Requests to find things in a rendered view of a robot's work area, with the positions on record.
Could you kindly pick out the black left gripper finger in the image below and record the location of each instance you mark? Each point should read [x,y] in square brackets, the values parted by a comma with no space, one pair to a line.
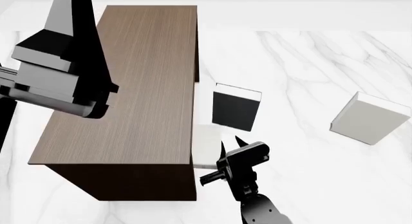
[59,14]
[88,40]

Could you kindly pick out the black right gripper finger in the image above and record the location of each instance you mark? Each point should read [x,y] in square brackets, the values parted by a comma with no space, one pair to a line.
[222,151]
[240,143]

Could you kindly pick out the white box by cabinet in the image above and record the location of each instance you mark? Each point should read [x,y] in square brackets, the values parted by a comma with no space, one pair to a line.
[206,146]

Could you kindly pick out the black book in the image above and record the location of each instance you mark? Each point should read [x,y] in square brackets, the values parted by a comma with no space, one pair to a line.
[233,110]

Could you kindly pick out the brown wooden cabinet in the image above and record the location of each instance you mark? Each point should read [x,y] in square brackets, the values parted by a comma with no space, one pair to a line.
[135,88]

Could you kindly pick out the grey book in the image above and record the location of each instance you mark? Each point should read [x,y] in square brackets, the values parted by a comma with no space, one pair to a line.
[367,120]

